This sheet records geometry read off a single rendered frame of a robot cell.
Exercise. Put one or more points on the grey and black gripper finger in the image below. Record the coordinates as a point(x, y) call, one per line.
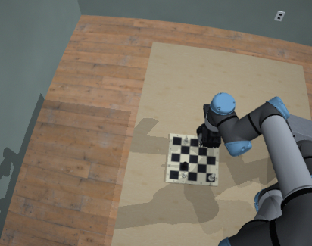
point(199, 134)

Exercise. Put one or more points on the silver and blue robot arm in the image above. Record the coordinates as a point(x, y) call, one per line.
point(292, 164)

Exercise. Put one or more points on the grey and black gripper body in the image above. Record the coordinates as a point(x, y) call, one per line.
point(215, 140)

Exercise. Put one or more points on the black and white chessboard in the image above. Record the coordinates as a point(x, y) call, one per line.
point(201, 162)

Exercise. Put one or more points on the black chess piece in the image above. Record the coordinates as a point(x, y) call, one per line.
point(185, 166)

